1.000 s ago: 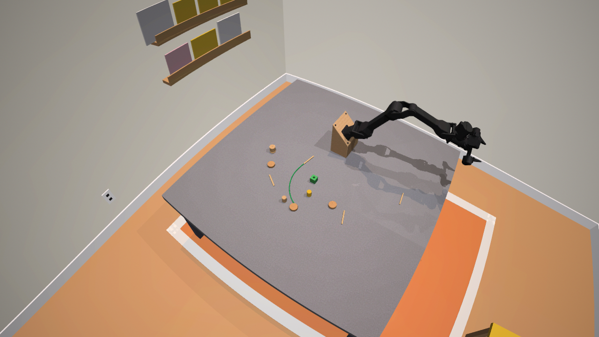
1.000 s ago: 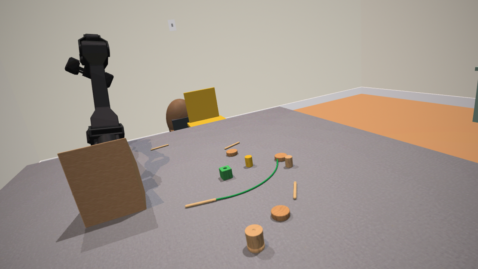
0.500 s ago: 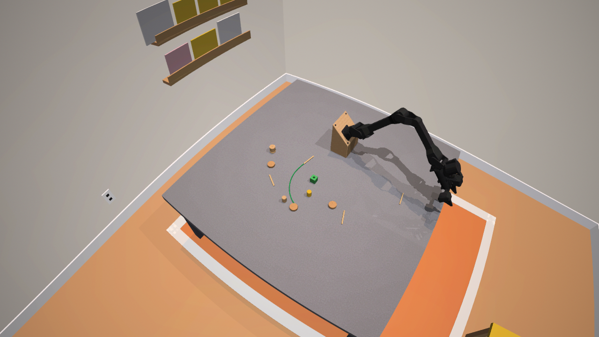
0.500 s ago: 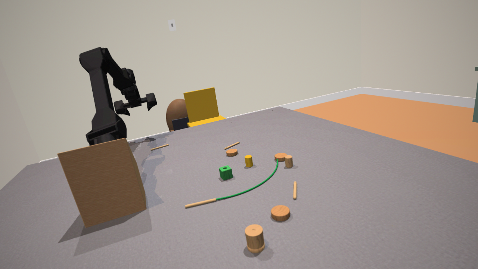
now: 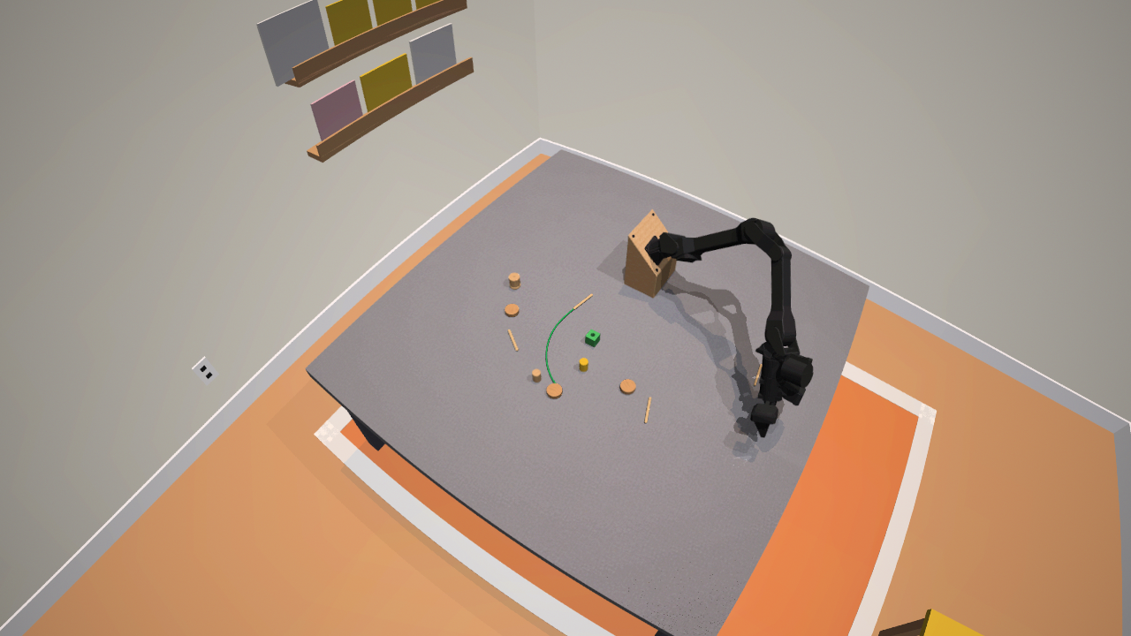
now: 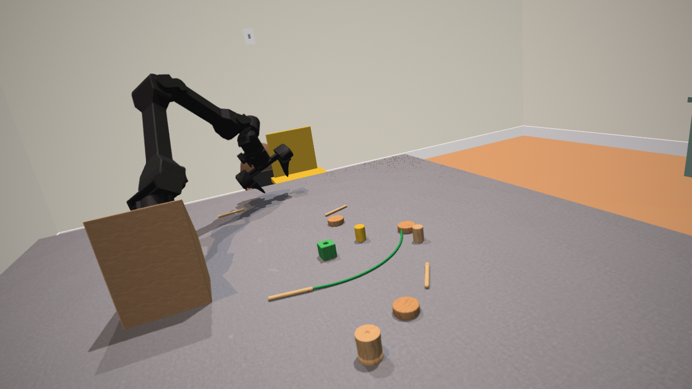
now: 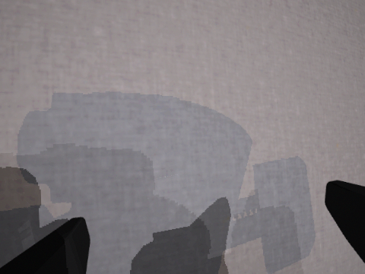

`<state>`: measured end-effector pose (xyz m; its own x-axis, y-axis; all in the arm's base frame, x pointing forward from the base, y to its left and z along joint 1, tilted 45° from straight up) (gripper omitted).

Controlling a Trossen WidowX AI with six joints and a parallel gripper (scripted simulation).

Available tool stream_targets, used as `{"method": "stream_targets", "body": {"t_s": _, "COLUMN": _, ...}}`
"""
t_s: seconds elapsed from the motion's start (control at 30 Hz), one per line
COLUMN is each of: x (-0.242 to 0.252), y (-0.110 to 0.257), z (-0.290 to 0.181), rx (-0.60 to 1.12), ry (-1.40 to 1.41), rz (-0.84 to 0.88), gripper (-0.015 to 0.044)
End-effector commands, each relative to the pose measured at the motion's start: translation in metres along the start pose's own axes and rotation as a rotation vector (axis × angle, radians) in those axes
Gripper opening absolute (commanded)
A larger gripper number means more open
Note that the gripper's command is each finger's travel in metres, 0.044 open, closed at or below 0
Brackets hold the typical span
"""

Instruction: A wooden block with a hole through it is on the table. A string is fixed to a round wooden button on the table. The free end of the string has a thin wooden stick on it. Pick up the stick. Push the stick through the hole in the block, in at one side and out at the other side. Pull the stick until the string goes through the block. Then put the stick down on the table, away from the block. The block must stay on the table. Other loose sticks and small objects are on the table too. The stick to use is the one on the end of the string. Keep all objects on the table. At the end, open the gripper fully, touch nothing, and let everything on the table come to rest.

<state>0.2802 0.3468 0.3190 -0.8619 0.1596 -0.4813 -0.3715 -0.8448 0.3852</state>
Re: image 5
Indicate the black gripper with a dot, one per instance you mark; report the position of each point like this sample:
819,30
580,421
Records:
766,414

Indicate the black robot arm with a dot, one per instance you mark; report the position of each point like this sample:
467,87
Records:
780,331

